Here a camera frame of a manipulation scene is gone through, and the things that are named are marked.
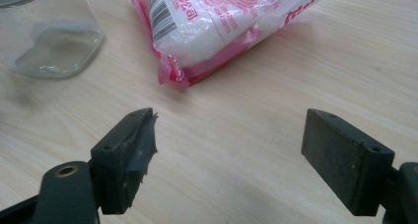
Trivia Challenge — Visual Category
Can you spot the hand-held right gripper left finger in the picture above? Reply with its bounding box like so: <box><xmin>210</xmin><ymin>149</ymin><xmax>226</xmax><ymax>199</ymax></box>
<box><xmin>90</xmin><ymin>107</ymin><xmax>160</xmax><ymax>216</ymax></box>

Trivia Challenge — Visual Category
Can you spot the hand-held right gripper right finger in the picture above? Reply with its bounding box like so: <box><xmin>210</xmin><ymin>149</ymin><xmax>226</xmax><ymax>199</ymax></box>
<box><xmin>301</xmin><ymin>108</ymin><xmax>395</xmax><ymax>217</ymax></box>

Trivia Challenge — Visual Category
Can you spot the pink and white seasoning bag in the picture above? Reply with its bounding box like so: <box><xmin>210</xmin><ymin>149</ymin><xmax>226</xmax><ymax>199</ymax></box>
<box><xmin>128</xmin><ymin>0</ymin><xmax>343</xmax><ymax>92</ymax></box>

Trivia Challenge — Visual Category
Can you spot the clear plastic container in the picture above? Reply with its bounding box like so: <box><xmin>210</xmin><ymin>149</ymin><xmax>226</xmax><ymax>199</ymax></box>
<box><xmin>0</xmin><ymin>0</ymin><xmax>105</xmax><ymax>80</ymax></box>

